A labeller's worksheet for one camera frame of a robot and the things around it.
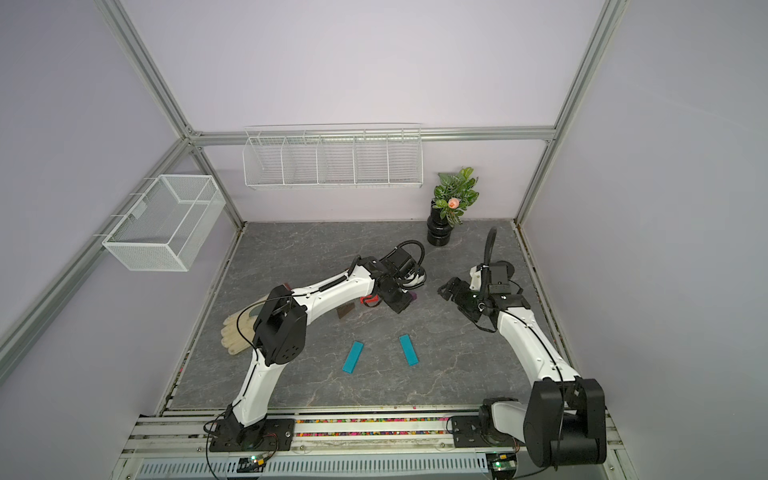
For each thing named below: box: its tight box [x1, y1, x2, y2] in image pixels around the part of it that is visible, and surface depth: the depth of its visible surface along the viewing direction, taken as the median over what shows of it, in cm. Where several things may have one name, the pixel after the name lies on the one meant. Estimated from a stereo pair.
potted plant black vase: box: [427, 167, 479, 247], surface depth 98 cm
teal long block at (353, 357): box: [341, 340, 365, 374], surface depth 87 cm
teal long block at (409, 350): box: [399, 334, 420, 367], surface depth 88 cm
